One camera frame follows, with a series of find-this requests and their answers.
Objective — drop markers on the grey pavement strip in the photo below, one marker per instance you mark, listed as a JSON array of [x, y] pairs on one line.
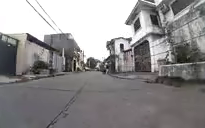
[[13, 79]]

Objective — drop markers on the distant trees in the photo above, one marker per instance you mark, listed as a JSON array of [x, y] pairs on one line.
[[92, 62]]

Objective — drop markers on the grey concrete road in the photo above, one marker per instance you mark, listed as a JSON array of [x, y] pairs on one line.
[[103, 100]]

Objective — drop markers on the white two-storey house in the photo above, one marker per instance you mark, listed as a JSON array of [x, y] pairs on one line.
[[163, 33]]

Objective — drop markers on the green bush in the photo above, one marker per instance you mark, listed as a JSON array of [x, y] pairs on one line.
[[40, 65]]

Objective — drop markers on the grey tall building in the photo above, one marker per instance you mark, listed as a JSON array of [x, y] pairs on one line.
[[65, 45]]

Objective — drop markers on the grey concrete pavement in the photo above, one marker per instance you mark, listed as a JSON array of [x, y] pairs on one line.
[[136, 76]]

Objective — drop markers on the dark metal gate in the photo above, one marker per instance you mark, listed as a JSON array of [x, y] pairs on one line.
[[2, 55]]

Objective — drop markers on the low grey concrete wall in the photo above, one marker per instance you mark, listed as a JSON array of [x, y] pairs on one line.
[[186, 70]]

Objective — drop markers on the small white house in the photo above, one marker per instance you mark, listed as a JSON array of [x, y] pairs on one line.
[[118, 53]]

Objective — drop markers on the climbing plant on wall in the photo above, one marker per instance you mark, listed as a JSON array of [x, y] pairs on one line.
[[186, 51]]

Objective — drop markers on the pale low building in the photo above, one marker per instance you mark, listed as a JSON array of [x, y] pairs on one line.
[[31, 53]]

